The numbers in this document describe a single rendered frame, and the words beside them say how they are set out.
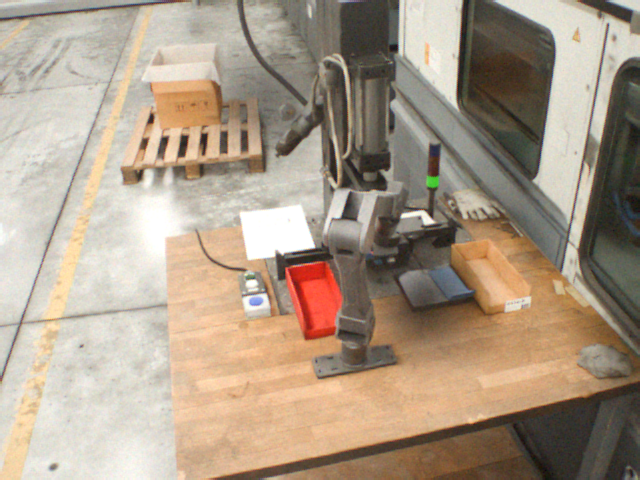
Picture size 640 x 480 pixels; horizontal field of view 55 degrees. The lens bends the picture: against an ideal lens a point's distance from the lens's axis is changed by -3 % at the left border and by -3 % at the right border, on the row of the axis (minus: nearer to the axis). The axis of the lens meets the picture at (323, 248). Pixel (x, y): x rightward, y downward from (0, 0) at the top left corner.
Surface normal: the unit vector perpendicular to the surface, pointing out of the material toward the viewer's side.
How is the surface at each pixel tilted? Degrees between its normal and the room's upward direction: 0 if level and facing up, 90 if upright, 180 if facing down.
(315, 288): 0
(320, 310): 0
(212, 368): 0
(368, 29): 90
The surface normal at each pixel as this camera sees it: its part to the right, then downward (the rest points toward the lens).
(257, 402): -0.04, -0.84
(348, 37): 0.23, 0.52
